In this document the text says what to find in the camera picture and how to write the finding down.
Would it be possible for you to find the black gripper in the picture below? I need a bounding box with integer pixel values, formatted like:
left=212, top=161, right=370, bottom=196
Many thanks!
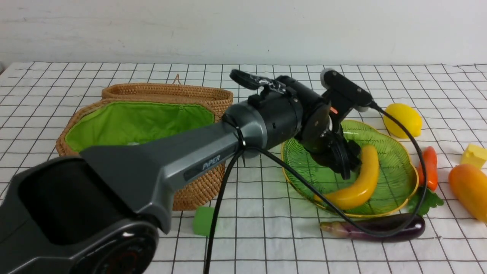
left=297, top=101, right=361, bottom=179

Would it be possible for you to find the yellow toy banana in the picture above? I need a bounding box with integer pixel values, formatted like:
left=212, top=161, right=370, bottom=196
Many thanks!
left=311, top=144, right=380, bottom=211

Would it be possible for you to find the yellow toy lemon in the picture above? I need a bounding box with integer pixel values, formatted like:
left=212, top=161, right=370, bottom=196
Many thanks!
left=383, top=104, right=423, bottom=139

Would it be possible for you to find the purple toy eggplant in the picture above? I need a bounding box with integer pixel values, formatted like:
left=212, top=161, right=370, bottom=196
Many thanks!
left=319, top=213, right=426, bottom=242

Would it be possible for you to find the orange toy carrot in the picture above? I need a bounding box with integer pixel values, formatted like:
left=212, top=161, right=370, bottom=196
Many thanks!
left=407, top=146, right=445, bottom=216

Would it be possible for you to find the orange toy mango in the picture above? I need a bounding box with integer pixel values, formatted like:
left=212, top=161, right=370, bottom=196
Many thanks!
left=448, top=164, right=487, bottom=223

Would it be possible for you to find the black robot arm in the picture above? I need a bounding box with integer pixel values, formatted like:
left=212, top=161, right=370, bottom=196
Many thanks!
left=1, top=69, right=362, bottom=274

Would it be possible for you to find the green leaf-shaped plastic plate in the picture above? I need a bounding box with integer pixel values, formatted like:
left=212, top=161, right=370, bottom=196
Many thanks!
left=281, top=120, right=419, bottom=218

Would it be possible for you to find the white grid tablecloth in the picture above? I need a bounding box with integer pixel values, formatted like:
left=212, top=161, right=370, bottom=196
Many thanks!
left=0, top=62, right=486, bottom=274

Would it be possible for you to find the green foam cube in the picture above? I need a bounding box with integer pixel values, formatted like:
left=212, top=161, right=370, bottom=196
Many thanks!
left=193, top=206, right=215, bottom=237

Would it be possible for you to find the yellow foam cube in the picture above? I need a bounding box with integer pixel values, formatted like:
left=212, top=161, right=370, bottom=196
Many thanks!
left=460, top=143, right=487, bottom=169

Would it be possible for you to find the woven wicker basket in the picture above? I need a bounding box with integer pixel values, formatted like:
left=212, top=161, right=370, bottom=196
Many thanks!
left=56, top=99, right=227, bottom=217

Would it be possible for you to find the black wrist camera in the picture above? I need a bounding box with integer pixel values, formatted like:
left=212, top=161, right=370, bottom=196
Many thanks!
left=320, top=68, right=373, bottom=114

